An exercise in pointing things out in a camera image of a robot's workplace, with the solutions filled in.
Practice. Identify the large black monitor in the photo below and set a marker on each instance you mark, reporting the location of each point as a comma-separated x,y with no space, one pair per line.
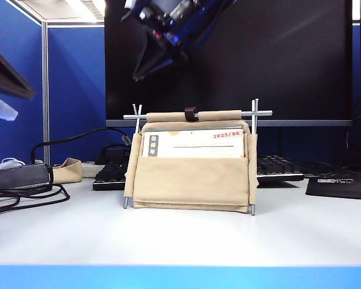
273,60

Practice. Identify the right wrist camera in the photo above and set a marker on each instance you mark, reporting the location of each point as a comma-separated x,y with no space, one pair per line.
180,10

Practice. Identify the white power strip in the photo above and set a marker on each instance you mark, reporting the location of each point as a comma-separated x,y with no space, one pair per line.
90,170

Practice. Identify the ceiling light panel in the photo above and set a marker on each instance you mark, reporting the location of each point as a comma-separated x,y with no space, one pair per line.
87,9

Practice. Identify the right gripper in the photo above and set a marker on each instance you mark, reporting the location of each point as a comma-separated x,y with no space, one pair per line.
174,34

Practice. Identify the aluminium partition frame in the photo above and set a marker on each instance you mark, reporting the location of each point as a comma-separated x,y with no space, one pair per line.
44,90

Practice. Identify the white plastic wrap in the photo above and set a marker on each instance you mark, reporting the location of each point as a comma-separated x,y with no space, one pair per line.
0,108

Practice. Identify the beige canvas calendar stand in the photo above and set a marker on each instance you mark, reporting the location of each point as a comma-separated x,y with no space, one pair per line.
192,183

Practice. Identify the black mouse pad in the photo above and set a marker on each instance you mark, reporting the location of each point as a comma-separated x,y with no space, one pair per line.
340,189

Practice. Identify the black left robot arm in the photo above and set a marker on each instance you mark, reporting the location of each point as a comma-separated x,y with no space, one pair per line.
6,78

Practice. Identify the white face mask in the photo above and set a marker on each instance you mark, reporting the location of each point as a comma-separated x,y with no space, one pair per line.
6,164

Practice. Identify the white desk calendar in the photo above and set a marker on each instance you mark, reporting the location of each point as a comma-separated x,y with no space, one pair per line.
198,144

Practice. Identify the black keyboard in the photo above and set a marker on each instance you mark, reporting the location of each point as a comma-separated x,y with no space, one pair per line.
108,177

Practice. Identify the beige cloth pouch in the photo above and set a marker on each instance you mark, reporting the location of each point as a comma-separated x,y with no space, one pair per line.
67,173

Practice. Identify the black power plug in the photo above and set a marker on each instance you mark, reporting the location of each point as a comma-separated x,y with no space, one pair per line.
112,155

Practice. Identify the black power adapter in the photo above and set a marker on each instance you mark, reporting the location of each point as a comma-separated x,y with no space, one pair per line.
18,177

